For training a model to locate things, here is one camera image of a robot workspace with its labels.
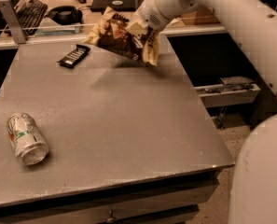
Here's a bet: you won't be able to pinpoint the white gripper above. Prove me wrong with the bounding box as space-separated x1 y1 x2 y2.
126 0 199 35

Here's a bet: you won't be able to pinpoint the brown sea salt chip bag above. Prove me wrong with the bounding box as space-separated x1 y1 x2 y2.
83 7 159 66

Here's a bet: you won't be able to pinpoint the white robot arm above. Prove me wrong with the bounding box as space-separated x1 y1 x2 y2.
126 0 277 224

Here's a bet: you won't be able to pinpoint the black rxbar chocolate bar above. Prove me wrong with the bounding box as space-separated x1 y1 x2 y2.
58 44 90 69

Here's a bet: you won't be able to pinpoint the black laptop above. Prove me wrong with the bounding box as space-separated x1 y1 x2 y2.
90 0 135 12

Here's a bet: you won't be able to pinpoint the brown cardboard box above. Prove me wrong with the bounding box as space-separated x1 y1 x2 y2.
180 7 219 25

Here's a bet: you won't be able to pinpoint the black headphones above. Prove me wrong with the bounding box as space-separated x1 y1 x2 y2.
47 6 83 25

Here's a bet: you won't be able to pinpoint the black keyboard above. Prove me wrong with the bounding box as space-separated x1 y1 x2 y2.
15 0 48 35

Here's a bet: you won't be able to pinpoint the grey side shelf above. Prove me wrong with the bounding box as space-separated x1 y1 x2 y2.
195 76 260 108

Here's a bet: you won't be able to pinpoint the silver soda can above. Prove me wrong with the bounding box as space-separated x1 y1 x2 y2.
7 113 49 166

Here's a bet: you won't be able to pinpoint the grey desk drawer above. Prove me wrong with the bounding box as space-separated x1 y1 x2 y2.
0 172 219 224

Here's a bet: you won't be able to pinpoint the grey metal bracket left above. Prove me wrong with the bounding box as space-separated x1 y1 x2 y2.
0 0 27 44

